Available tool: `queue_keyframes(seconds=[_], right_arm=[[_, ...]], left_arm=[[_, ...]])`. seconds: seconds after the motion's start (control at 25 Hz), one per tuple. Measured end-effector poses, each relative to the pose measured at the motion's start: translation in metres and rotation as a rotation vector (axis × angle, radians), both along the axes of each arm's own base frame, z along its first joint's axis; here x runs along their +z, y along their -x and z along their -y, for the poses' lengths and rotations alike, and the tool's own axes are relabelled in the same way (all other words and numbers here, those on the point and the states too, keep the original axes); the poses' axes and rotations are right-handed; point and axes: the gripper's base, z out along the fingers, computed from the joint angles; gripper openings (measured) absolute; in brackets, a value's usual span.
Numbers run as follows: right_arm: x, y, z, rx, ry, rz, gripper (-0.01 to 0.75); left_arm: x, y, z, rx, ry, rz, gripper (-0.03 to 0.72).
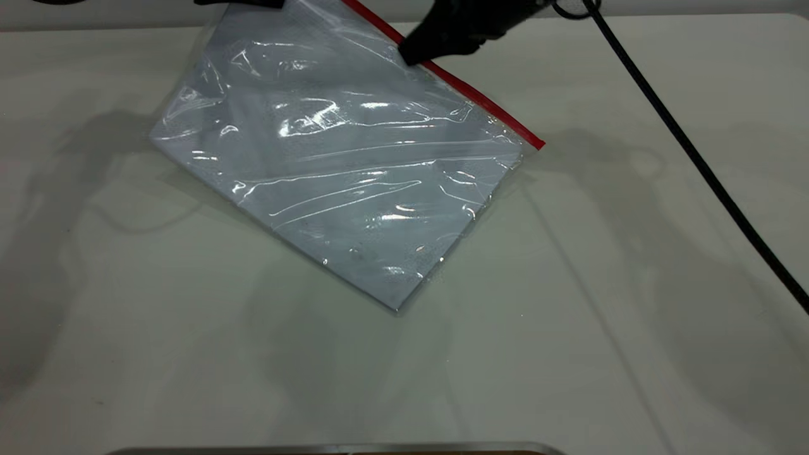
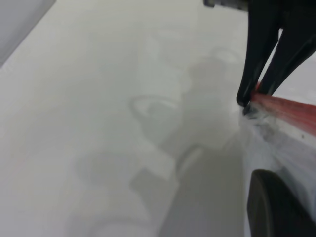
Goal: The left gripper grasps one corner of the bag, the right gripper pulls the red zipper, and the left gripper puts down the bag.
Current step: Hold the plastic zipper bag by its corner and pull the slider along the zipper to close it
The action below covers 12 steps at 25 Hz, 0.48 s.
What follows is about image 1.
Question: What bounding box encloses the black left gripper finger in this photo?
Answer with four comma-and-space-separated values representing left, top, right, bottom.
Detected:
195, 0, 286, 9

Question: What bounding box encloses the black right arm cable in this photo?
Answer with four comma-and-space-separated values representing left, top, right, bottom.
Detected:
552, 0, 809, 315

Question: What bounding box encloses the transparent bag with red zipper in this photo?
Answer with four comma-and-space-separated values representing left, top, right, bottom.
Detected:
150, 0, 546, 314

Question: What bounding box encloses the grey metal plate edge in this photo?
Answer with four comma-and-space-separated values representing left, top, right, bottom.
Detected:
106, 441, 568, 455

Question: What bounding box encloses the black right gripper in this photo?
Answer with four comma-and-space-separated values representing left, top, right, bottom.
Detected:
398, 0, 552, 68

